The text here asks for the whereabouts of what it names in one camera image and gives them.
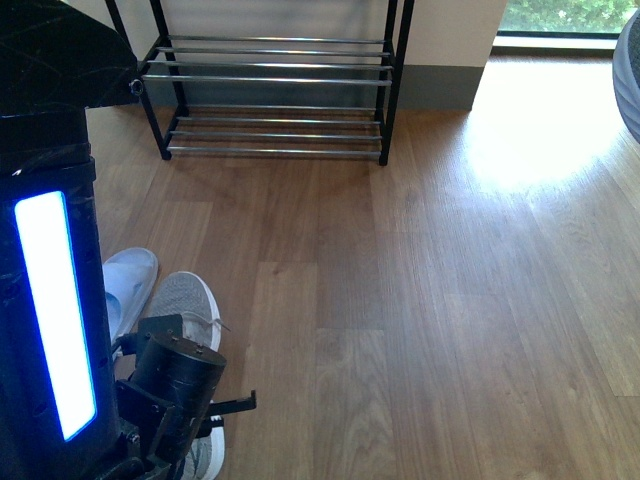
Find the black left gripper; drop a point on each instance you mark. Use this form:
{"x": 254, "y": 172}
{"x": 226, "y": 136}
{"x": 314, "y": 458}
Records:
{"x": 172, "y": 427}

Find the grey knit sneaker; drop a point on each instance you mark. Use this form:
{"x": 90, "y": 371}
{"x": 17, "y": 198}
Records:
{"x": 186, "y": 294}

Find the black robot arm with light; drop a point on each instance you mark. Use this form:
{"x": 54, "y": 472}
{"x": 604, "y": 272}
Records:
{"x": 107, "y": 372}

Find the black metal shoe rack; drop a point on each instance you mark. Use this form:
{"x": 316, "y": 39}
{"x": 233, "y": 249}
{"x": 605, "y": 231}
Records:
{"x": 274, "y": 95}

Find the light blue slipper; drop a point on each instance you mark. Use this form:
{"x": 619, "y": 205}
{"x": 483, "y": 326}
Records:
{"x": 129, "y": 277}

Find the grey round seat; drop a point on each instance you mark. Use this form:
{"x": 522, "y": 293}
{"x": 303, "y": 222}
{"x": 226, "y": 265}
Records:
{"x": 625, "y": 71}

